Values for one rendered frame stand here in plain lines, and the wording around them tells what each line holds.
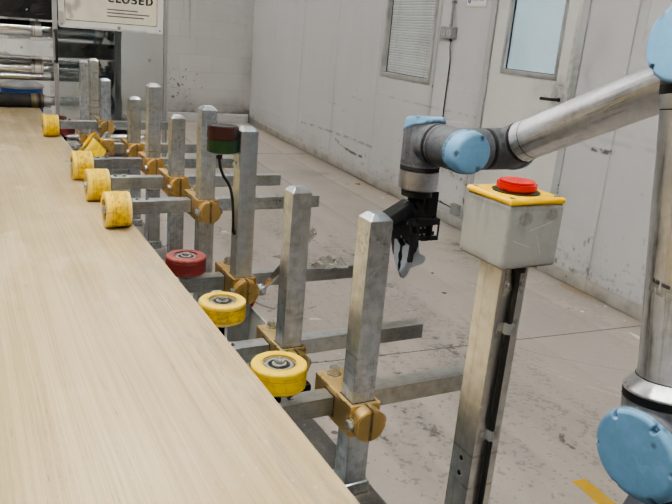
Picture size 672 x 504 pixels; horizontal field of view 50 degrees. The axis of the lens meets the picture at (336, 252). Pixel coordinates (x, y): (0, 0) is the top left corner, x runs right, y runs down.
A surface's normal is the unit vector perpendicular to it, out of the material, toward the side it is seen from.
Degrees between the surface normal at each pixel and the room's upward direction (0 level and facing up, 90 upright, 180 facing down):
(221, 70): 90
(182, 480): 0
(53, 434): 0
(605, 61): 90
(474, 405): 90
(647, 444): 95
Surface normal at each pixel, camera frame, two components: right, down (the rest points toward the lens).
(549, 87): -0.92, 0.04
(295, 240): 0.45, 0.30
